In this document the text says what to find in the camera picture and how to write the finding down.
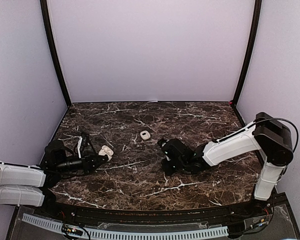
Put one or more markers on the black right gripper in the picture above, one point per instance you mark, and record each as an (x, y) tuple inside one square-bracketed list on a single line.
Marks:
[(168, 171)]

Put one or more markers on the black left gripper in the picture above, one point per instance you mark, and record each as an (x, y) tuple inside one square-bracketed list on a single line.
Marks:
[(88, 164)]

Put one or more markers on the white earbud charging case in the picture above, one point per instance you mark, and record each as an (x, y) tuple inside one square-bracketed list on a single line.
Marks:
[(106, 151)]

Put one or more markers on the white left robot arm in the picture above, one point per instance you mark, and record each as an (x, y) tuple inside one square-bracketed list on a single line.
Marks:
[(29, 185)]

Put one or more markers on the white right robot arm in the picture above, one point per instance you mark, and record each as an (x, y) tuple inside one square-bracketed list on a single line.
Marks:
[(267, 134)]

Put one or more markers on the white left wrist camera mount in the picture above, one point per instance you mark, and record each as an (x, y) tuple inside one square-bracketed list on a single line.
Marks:
[(78, 147)]

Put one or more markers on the white slotted cable duct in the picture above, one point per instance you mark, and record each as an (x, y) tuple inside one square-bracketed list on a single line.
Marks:
[(116, 231)]

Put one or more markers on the black front table rail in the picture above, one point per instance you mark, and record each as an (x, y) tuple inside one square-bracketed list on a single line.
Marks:
[(171, 206)]

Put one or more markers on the left black frame post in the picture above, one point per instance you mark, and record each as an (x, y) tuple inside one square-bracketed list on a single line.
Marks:
[(53, 52)]

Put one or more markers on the black frame post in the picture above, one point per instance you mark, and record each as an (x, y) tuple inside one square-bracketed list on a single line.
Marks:
[(53, 52), (248, 53)]

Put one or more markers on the right black frame post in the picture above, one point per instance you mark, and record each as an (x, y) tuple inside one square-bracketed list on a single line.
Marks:
[(248, 53)]

